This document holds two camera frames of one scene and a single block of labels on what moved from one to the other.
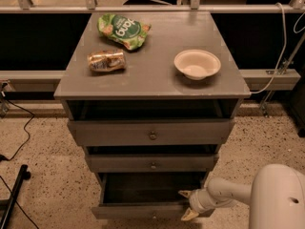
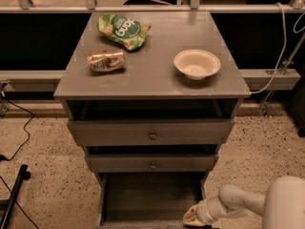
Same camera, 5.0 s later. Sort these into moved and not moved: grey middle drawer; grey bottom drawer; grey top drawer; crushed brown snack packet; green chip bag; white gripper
Moved: white gripper; grey bottom drawer
Not moved: grey top drawer; green chip bag; crushed brown snack packet; grey middle drawer
